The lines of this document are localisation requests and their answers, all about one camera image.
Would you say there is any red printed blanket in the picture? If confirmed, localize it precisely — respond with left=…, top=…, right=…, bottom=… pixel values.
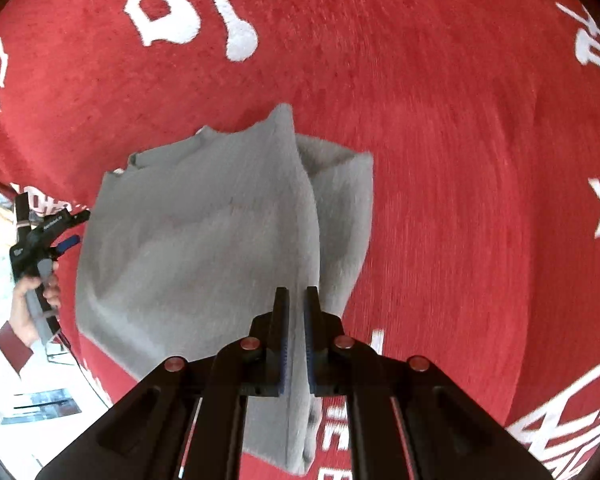
left=0, top=0, right=600, bottom=480

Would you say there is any person's left forearm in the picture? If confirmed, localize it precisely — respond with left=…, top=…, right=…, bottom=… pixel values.
left=0, top=319, right=36, bottom=442

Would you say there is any person's left hand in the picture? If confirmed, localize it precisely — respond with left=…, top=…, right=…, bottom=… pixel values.
left=9, top=272, right=62, bottom=348

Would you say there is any black cable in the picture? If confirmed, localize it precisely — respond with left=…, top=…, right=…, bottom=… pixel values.
left=54, top=329, right=115, bottom=407

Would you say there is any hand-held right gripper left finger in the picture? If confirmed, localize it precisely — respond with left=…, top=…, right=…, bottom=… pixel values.
left=35, top=287, right=291, bottom=480

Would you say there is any grey knit sweater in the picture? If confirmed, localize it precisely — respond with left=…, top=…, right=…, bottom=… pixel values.
left=74, top=102, right=375, bottom=477

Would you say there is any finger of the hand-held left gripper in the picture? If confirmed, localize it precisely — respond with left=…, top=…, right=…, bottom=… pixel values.
left=60, top=209, right=92, bottom=228
left=52, top=235, right=83, bottom=257

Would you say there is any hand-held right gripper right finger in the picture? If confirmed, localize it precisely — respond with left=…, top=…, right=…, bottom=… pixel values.
left=303, top=286, right=552, bottom=480

